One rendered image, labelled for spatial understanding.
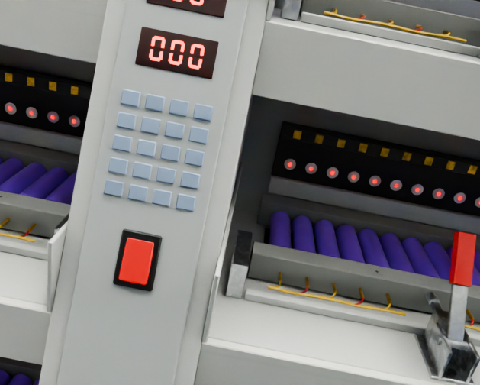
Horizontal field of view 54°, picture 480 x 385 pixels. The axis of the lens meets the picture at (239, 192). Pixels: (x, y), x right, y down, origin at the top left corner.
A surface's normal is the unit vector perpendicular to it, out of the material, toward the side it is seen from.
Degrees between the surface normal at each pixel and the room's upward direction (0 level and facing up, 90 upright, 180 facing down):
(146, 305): 90
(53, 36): 111
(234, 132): 90
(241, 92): 90
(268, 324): 21
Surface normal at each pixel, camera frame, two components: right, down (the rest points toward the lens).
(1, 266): 0.18, -0.89
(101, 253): -0.01, 0.05
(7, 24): -0.07, 0.40
